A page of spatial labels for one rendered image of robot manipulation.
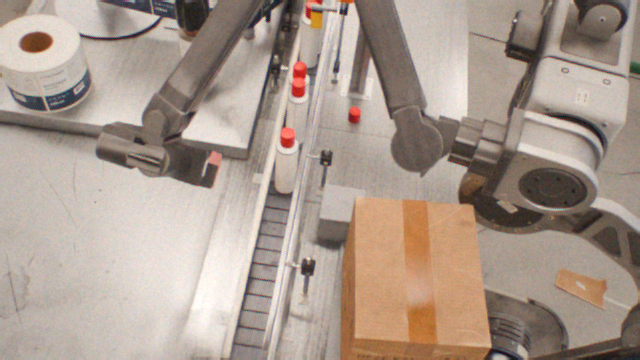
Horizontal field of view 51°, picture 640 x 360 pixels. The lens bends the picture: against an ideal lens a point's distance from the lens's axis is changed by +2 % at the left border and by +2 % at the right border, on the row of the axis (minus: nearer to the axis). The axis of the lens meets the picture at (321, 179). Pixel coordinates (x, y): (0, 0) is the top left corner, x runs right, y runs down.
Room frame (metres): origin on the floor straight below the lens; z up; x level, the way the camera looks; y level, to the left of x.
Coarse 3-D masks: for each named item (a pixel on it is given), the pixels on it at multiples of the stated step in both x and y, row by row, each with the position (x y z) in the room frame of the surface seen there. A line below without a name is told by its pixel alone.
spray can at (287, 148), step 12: (288, 132) 0.94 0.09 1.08; (276, 144) 0.93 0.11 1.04; (288, 144) 0.92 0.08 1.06; (276, 156) 0.92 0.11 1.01; (288, 156) 0.91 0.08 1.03; (276, 168) 0.92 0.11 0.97; (288, 168) 0.91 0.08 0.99; (276, 180) 0.92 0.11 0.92; (288, 180) 0.91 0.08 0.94; (288, 192) 0.91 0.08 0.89
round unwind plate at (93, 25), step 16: (64, 0) 1.47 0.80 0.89; (80, 0) 1.48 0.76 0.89; (64, 16) 1.41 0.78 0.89; (80, 16) 1.42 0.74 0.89; (96, 16) 1.43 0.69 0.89; (112, 16) 1.44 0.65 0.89; (128, 16) 1.45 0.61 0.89; (144, 16) 1.46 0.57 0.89; (80, 32) 1.36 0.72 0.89; (96, 32) 1.36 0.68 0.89; (112, 32) 1.37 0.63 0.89; (128, 32) 1.38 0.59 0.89
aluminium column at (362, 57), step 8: (360, 32) 1.33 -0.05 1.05; (360, 40) 1.33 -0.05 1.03; (360, 48) 1.33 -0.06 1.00; (368, 48) 1.33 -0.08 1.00; (360, 56) 1.33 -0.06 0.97; (368, 56) 1.33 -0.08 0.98; (352, 64) 1.33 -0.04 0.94; (360, 64) 1.34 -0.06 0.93; (368, 64) 1.33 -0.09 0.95; (352, 72) 1.33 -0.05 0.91; (360, 72) 1.34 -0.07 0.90; (352, 80) 1.33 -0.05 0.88; (360, 80) 1.33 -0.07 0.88; (352, 88) 1.33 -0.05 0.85; (360, 88) 1.33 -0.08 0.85
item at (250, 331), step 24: (312, 72) 1.34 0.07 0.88; (312, 96) 1.25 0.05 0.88; (264, 216) 0.84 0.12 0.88; (288, 216) 0.85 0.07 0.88; (264, 240) 0.78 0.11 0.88; (264, 264) 0.72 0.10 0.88; (264, 288) 0.66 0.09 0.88; (240, 312) 0.59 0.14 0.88; (264, 312) 0.60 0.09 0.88; (240, 336) 0.54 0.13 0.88
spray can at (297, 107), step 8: (296, 80) 1.10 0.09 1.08; (304, 80) 1.10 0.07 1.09; (296, 88) 1.08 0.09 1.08; (304, 88) 1.09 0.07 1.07; (288, 96) 1.08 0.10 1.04; (296, 96) 1.08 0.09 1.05; (304, 96) 1.09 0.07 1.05; (288, 104) 1.08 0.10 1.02; (296, 104) 1.07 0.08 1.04; (304, 104) 1.07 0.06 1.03; (288, 112) 1.08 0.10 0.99; (296, 112) 1.07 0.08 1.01; (304, 112) 1.08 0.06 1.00; (288, 120) 1.08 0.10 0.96; (296, 120) 1.07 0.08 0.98; (304, 120) 1.08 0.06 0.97; (296, 128) 1.07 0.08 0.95; (304, 128) 1.08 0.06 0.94; (296, 136) 1.07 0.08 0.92; (304, 136) 1.08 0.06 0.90
